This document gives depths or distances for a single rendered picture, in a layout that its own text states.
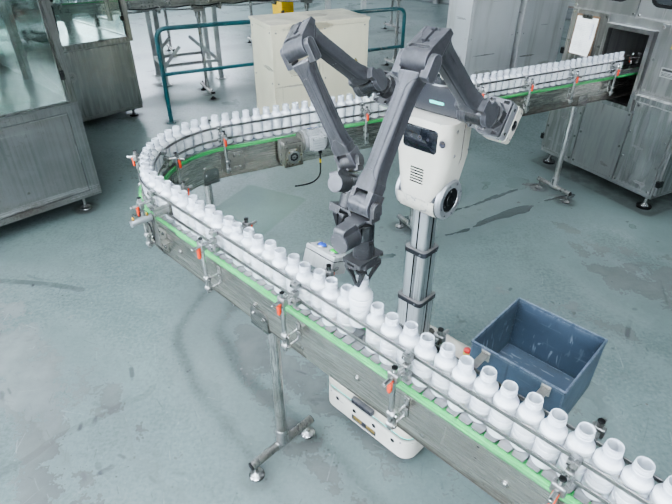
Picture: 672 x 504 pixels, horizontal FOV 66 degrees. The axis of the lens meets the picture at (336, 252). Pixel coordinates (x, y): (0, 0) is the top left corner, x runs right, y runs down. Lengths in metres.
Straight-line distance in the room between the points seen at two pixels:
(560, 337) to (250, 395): 1.58
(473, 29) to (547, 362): 5.78
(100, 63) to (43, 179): 2.38
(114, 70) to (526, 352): 5.60
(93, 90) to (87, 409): 4.32
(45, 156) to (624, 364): 4.11
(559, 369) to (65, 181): 3.76
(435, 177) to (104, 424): 1.97
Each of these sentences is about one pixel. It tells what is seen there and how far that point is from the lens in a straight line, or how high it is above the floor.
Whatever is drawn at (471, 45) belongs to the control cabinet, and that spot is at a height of 0.64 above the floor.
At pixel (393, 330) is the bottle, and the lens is 1.46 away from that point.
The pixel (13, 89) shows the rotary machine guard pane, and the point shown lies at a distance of 4.33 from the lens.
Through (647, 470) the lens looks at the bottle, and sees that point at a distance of 1.33.
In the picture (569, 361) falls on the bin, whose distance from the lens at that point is 2.01.
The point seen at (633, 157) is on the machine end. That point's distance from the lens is 4.99.
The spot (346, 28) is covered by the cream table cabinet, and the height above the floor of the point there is 1.09.
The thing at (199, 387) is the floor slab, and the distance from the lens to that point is 2.91.
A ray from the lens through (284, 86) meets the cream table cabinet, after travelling 5.56.
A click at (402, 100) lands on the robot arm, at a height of 1.71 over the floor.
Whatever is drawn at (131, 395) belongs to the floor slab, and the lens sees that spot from 2.97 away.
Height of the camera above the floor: 2.10
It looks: 34 degrees down
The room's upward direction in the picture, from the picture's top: straight up
